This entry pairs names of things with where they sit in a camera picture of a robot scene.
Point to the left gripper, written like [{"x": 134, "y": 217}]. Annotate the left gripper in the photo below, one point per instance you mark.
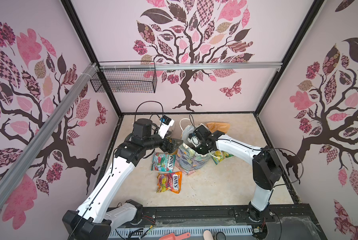
[{"x": 172, "y": 147}]

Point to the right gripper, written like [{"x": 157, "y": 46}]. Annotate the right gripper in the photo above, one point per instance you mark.
[{"x": 193, "y": 148}]

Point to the green yellow snack bag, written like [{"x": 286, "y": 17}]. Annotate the green yellow snack bag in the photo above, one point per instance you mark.
[{"x": 219, "y": 156}]

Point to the colourful paper gift bag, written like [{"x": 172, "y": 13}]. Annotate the colourful paper gift bag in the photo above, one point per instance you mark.
[{"x": 187, "y": 159}]

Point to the orange Fox's candy bag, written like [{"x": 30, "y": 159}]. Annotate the orange Fox's candy bag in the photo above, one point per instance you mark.
[{"x": 169, "y": 182}]

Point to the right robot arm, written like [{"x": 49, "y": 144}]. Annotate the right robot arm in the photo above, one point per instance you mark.
[{"x": 265, "y": 164}]

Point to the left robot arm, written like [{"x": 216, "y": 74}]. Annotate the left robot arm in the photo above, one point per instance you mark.
[{"x": 93, "y": 220}]

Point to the pink plastic scoop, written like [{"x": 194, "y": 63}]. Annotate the pink plastic scoop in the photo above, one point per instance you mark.
[{"x": 172, "y": 236}]

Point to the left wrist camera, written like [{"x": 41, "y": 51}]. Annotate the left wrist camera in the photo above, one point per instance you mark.
[{"x": 166, "y": 123}]

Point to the black wire basket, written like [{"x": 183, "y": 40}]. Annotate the black wire basket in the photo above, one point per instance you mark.
[{"x": 125, "y": 77}]

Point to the aluminium rail back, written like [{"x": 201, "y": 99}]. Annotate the aluminium rail back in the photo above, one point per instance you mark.
[{"x": 208, "y": 66}]

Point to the aluminium rail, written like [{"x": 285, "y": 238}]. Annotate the aluminium rail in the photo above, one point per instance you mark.
[
  {"x": 208, "y": 66},
  {"x": 11, "y": 179}
]

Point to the aluminium rail left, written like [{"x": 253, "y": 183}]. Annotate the aluminium rail left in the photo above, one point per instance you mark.
[{"x": 11, "y": 179}]

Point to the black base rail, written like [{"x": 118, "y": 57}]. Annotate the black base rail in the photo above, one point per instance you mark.
[{"x": 238, "y": 213}]

